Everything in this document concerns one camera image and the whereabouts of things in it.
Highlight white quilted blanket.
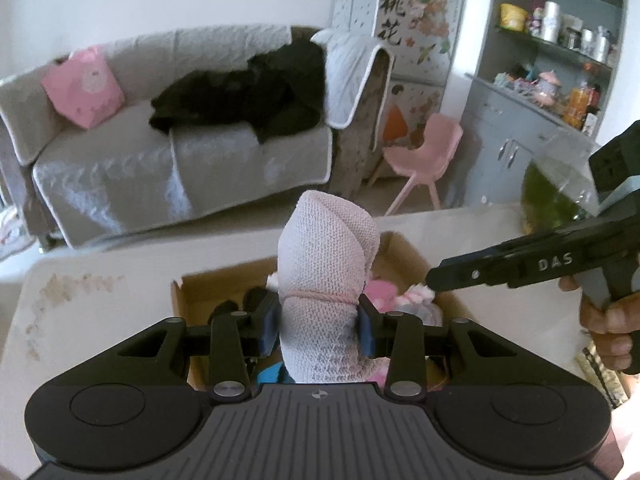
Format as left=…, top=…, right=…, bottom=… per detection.
left=311, top=29, right=386, bottom=130

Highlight pink plush toy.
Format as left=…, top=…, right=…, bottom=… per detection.
left=361, top=279, right=445, bottom=328

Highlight floral refrigerator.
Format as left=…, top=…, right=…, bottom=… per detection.
left=330, top=0, right=473, bottom=186

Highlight grey sofa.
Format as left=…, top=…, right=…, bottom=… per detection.
left=0, top=25, right=393, bottom=253

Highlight glass fishbowl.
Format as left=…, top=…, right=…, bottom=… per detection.
left=520, top=130, right=608, bottom=236

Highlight white desktop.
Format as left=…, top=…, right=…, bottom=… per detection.
left=0, top=207, right=640, bottom=480

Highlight pink teapot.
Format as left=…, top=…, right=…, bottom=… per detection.
left=536, top=71, right=565, bottom=106

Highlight grey quilted seat cover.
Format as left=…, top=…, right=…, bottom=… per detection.
left=32, top=102, right=333, bottom=248

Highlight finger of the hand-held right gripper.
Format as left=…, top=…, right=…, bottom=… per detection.
left=426, top=245, right=522, bottom=292

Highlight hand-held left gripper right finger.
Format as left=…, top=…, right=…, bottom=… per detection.
left=356, top=292, right=596, bottom=403

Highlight pink cushion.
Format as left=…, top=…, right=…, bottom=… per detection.
left=41, top=45, right=126, bottom=131

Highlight orange drink bottle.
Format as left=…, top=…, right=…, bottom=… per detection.
left=565, top=82, right=593, bottom=128

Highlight yellow tub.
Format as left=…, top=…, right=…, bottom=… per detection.
left=500, top=3, right=530, bottom=32

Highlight pink plastic chair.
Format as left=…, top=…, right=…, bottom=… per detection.
left=367, top=112, right=463, bottom=216

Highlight grey cabinet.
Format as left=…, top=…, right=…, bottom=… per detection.
left=450, top=0, right=631, bottom=211

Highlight silver cups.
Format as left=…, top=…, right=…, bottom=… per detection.
left=580, top=27, right=613, bottom=63

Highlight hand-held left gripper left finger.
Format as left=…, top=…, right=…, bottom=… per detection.
left=42, top=291, right=282, bottom=403

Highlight grey quilted backrest cover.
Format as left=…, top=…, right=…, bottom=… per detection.
left=0, top=25, right=293, bottom=166

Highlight cardboard box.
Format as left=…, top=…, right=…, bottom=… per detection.
left=170, top=230, right=476, bottom=396

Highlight person's right hand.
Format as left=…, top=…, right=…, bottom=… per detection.
left=559, top=276, right=640, bottom=372

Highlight blue knit cloth bundle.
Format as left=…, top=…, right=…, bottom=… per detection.
left=256, top=362, right=293, bottom=386

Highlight patterned floor rug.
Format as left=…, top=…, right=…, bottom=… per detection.
left=0, top=202, right=38, bottom=261

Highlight silver canister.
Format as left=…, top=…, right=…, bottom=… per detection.
left=542, top=1, right=566, bottom=43

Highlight pale pink knit roll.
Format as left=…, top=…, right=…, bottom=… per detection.
left=277, top=190, right=381, bottom=386

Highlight black clothing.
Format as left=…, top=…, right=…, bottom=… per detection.
left=149, top=40, right=326, bottom=146

